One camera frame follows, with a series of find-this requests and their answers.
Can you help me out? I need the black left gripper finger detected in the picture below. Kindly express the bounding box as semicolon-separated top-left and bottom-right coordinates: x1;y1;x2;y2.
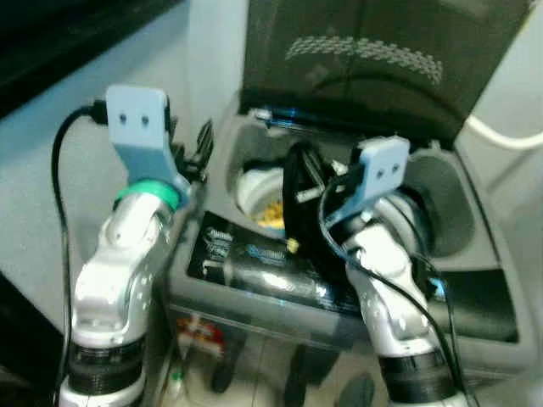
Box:
172;119;193;169
195;119;216;169

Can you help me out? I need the black garment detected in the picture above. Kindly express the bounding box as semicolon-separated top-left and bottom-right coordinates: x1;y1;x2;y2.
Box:
283;195;361;293

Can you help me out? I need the grey top-load washing machine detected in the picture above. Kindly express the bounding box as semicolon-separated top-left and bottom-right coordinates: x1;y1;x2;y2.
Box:
165;106;543;380

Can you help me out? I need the yellow patterned garment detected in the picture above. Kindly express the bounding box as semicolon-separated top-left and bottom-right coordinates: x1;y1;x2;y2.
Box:
258;203;287;231

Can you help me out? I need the steel washer drum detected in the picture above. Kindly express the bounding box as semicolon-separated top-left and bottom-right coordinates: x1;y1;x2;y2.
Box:
235;164;434;259

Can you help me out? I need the black washer control panel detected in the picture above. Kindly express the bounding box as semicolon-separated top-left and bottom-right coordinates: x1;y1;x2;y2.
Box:
187;212;519;344

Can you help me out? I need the dark tinted washer lid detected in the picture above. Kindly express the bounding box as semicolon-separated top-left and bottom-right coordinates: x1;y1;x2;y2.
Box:
240;0;533;142

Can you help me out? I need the red white sticker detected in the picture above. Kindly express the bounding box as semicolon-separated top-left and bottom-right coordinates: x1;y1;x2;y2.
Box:
173;315;227;358

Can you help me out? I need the black countertop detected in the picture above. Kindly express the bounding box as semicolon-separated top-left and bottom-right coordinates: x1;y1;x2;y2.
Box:
0;0;184;117

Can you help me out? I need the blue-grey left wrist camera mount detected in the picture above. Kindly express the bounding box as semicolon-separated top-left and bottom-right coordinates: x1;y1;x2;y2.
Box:
105;85;193;202

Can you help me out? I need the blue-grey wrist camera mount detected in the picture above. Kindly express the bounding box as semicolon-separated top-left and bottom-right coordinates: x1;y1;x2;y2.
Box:
322;136;413;227
105;85;193;202

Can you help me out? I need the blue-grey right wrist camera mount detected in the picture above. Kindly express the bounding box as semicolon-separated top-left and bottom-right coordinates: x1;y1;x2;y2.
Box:
322;136;413;227

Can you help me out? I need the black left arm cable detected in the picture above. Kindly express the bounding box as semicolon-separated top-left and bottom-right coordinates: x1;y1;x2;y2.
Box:
49;100;109;407

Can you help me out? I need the white hose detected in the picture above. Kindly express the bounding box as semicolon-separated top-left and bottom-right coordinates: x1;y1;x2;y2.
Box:
462;114;543;154

